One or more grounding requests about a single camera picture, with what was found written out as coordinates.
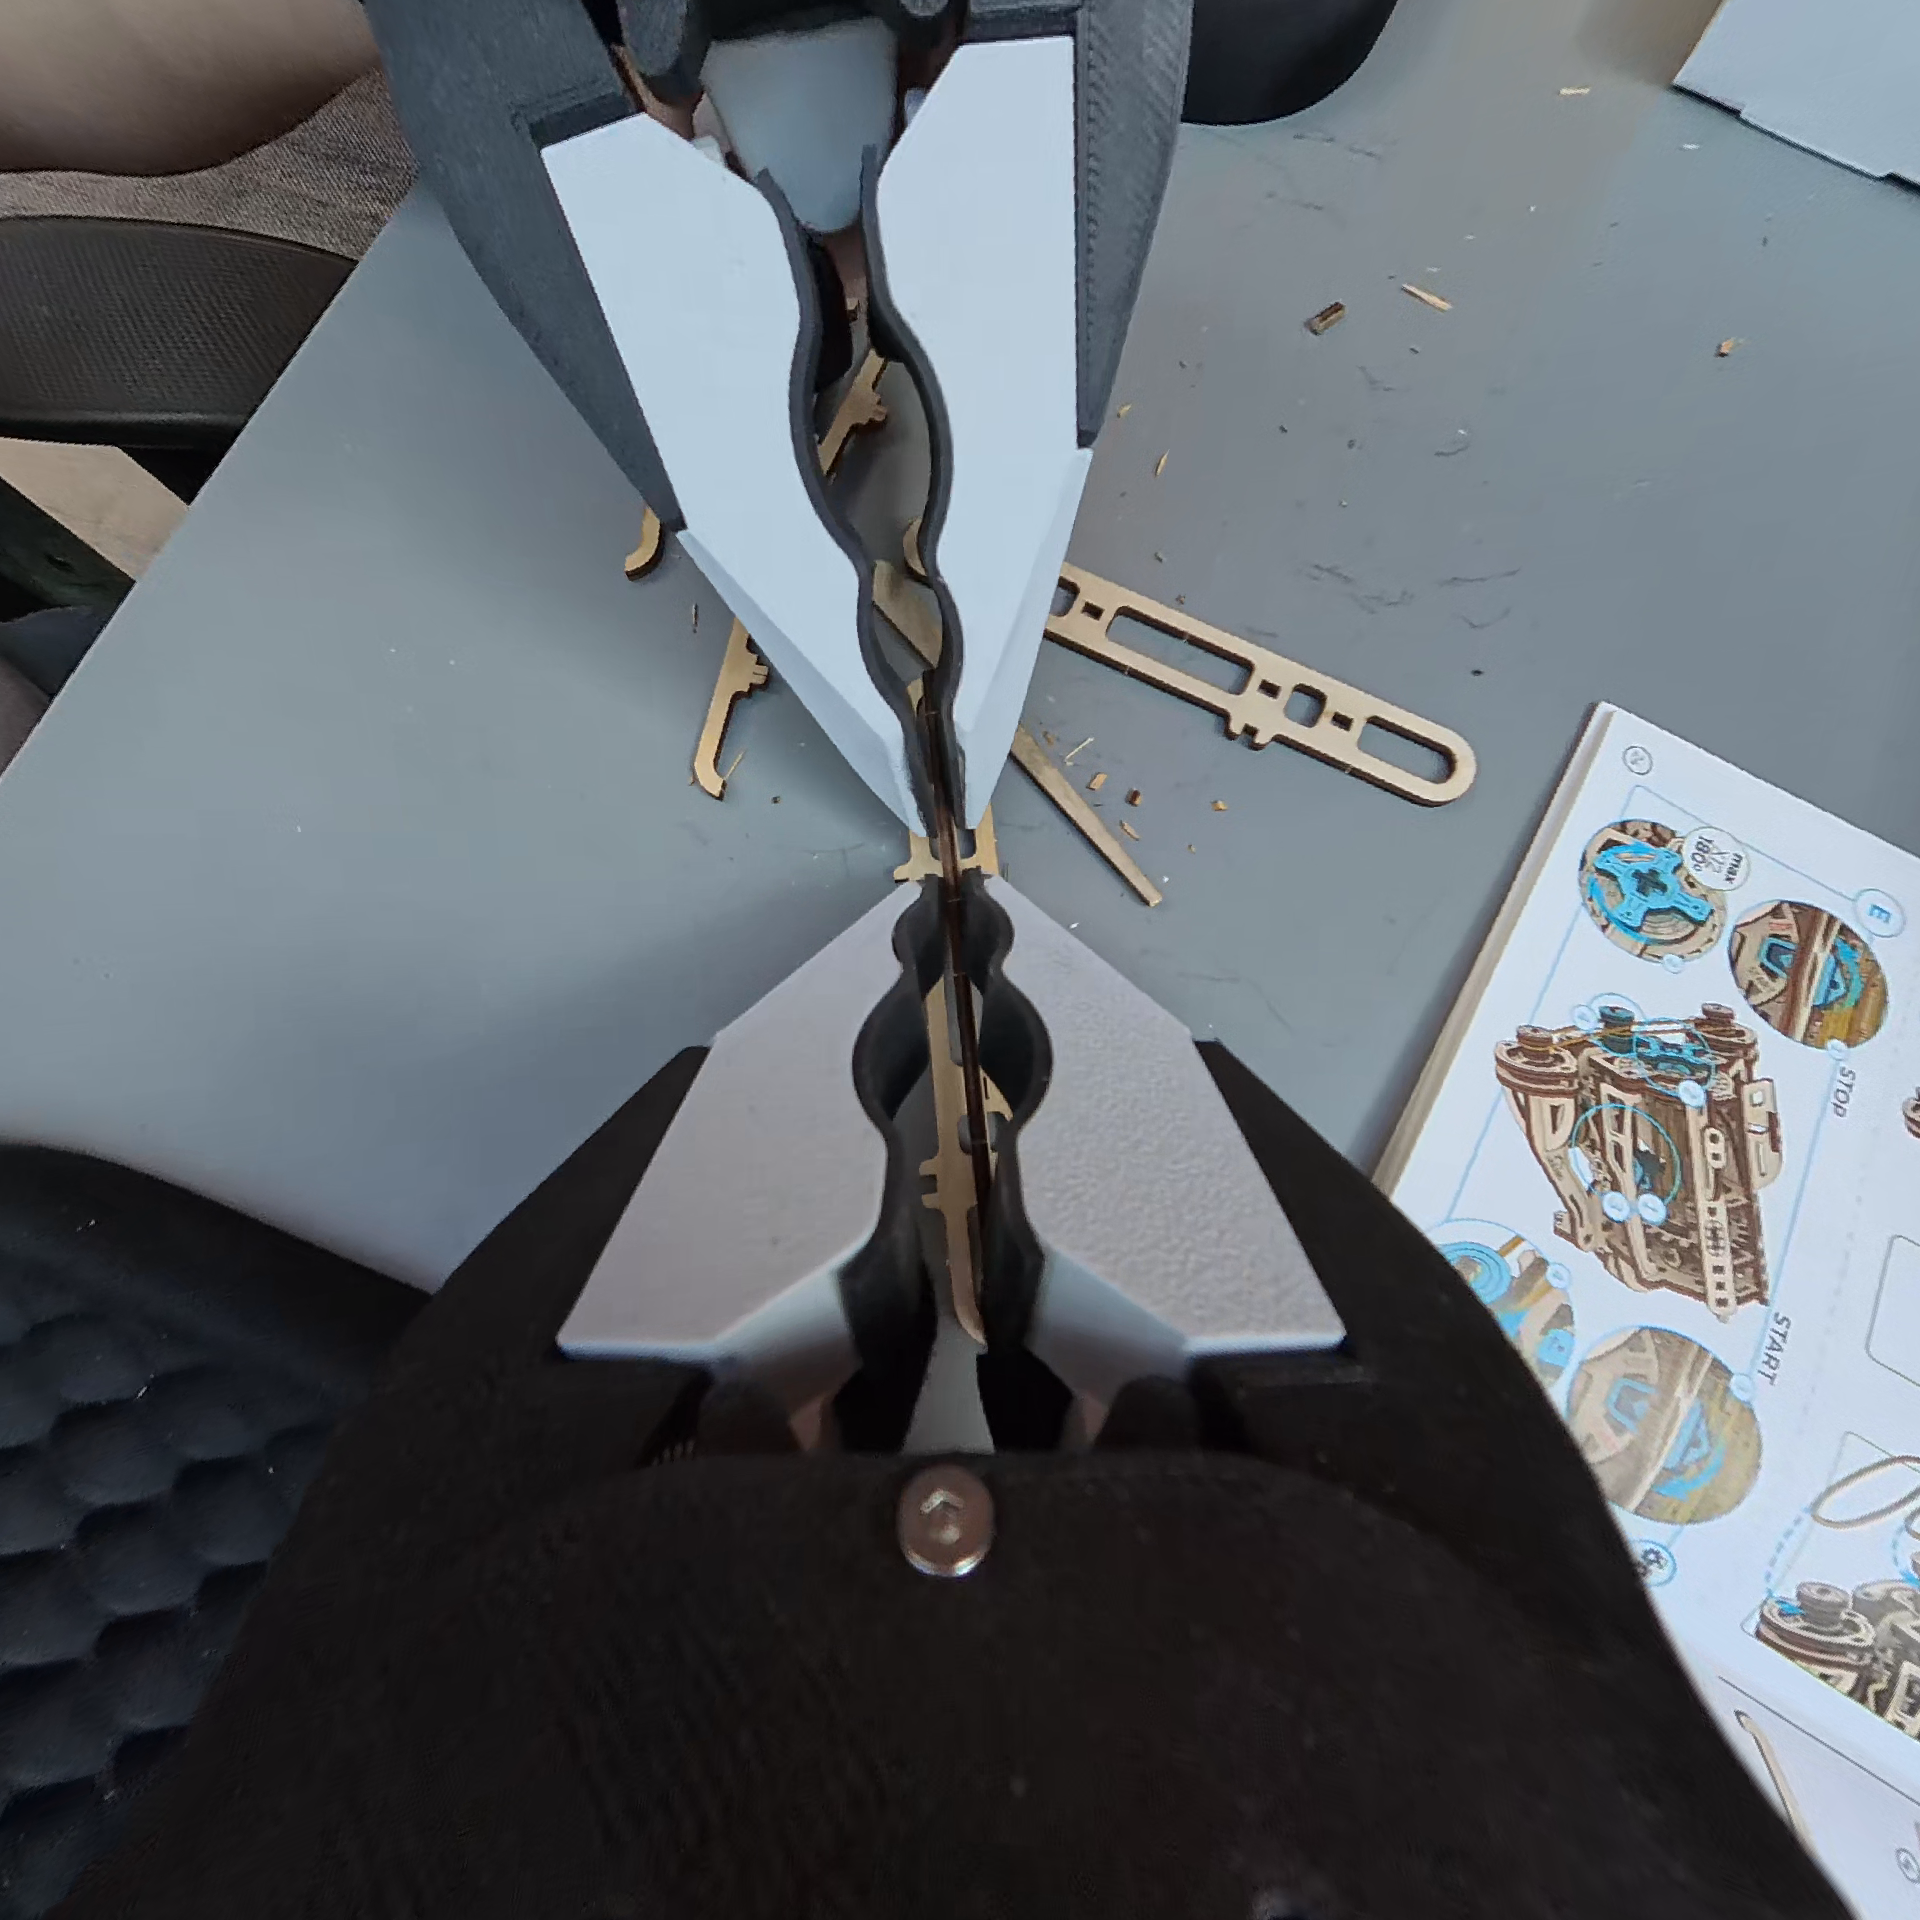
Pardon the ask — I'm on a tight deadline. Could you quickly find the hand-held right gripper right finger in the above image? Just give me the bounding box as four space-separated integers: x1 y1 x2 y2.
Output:
959 881 1346 1453

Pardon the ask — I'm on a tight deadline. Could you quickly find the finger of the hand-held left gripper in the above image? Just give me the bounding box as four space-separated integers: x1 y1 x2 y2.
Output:
859 35 1098 827
536 131 923 827

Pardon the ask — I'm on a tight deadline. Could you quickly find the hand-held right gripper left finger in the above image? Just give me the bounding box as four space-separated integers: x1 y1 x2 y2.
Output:
557 881 944 1453

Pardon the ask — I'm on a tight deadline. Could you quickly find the long wooden model part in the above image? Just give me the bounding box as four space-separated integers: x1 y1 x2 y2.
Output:
878 517 1025 1344

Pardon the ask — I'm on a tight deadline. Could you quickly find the small cross-shaped wooden part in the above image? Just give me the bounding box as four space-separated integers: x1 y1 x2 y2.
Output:
896 815 1002 887

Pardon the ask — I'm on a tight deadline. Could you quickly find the small notched wooden part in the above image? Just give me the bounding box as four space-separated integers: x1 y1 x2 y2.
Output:
815 277 905 471

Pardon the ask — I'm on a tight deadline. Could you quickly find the grey-brown cloth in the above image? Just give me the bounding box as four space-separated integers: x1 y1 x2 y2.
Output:
0 0 431 225

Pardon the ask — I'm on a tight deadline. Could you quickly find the dark rounded object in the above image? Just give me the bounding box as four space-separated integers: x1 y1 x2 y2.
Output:
1182 0 1401 127

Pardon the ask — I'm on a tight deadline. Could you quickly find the black office chair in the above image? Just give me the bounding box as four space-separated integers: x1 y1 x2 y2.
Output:
0 210 361 504

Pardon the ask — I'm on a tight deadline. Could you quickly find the thin wooden stick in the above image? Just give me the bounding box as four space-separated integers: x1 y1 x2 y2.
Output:
1008 727 1168 911

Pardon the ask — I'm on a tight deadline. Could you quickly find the slotted wooden bar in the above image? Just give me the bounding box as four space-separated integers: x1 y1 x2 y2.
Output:
1042 561 1479 807

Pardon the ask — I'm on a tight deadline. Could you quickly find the illustrated instruction booklet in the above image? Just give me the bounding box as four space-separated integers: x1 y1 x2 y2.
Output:
1373 701 1920 1920

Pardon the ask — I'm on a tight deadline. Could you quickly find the black honeycomb cushion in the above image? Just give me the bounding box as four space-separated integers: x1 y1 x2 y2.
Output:
0 1139 453 1920

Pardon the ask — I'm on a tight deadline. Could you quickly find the white cardboard sheet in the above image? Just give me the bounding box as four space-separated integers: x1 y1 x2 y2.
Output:
1670 0 1920 191

